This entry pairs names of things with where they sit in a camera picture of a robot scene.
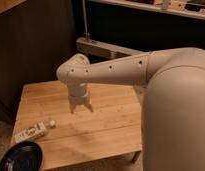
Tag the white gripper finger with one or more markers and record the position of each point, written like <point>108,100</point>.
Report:
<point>72,108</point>
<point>89,107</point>

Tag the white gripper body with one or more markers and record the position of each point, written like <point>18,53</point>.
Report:
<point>78,96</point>

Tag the white labelled plastic bottle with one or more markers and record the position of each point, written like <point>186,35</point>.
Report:
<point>33,132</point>

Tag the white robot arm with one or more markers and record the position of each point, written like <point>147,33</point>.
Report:
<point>173,108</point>

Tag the dark ceramic bowl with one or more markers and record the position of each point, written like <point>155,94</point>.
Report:
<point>23,156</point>

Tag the wooden table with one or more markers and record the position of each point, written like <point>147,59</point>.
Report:
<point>111,128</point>

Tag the grey metal beam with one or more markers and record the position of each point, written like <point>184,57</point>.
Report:
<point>101,49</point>

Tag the metal pole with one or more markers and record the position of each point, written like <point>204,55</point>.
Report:
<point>86,32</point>

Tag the wooden shelf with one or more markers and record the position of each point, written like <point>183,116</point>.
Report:
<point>183,8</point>

